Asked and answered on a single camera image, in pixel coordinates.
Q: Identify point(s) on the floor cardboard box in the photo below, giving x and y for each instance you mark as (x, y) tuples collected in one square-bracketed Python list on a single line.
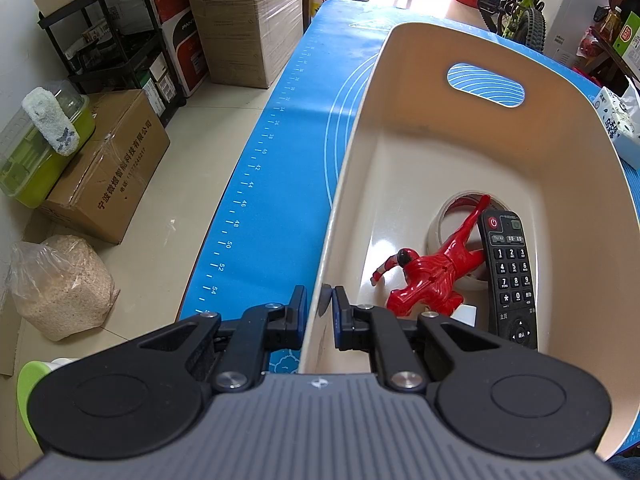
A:
[(100, 189)]

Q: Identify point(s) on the bag of grain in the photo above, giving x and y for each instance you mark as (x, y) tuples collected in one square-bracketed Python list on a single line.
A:
[(61, 286)]

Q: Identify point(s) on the green lidded food container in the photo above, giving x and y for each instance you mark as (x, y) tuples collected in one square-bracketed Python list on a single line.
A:
[(29, 166)]

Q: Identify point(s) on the blue silicone baking mat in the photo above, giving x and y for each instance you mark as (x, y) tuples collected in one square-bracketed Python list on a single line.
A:
[(268, 232)]

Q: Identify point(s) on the white charger plug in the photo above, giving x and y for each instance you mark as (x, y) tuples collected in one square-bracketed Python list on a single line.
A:
[(466, 314)]

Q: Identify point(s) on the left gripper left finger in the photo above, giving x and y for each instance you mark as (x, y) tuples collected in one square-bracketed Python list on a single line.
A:
[(243, 347)]

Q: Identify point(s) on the black remote control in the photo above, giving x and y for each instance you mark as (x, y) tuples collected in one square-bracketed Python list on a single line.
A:
[(512, 307)]

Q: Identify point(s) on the tissue box with tissue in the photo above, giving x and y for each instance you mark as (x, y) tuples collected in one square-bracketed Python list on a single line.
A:
[(620, 119)]

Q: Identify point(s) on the green black bicycle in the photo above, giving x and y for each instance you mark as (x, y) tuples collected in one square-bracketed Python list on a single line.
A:
[(521, 21)]

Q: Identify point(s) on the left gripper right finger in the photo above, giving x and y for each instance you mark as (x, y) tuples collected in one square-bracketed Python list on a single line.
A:
[(386, 340)]

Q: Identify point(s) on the red action figure toy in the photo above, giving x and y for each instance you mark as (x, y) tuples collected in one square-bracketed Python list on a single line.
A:
[(430, 278)]

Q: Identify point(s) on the white refrigerator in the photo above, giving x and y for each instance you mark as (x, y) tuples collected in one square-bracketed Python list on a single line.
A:
[(585, 10)]

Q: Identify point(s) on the beige plastic storage bin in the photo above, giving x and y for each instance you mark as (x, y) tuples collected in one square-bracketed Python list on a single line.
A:
[(447, 113)]

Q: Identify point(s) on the grey tape roll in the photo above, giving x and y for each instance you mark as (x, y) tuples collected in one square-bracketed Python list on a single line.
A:
[(448, 219)]

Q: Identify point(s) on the large lower cardboard box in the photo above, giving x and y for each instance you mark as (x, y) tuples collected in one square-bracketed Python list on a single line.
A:
[(247, 42)]

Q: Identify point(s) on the black metal shelf rack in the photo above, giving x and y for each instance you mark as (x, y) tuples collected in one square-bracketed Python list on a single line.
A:
[(112, 45)]

